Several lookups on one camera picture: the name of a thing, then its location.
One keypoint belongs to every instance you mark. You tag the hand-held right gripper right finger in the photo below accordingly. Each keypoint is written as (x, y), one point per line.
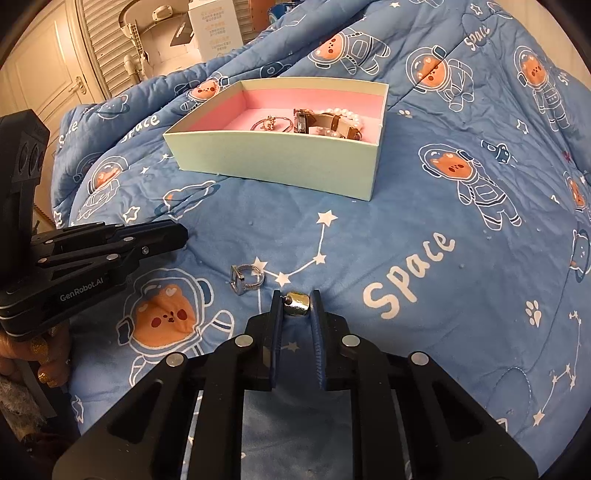
(318, 344)

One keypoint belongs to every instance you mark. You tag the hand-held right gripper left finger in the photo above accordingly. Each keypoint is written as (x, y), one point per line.
(276, 344)

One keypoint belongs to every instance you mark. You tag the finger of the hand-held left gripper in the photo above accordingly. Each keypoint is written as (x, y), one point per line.
(92, 263)
(157, 233)

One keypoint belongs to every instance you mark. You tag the pale green box pink lining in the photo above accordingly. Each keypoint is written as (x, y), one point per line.
(277, 157)

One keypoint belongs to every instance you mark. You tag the person's left hand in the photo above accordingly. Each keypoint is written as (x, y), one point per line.
(48, 355)

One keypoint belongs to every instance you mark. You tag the blue space bear blanket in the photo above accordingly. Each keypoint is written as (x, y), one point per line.
(415, 240)

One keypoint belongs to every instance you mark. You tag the white louvered closet door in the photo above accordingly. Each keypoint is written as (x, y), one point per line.
(104, 50)

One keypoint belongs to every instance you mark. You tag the white baby high chair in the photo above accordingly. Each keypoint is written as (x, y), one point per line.
(157, 41)

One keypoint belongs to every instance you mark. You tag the white panelled door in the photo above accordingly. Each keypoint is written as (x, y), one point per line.
(41, 69)

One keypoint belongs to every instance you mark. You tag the tall white carton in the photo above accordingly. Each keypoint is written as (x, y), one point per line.
(217, 32)

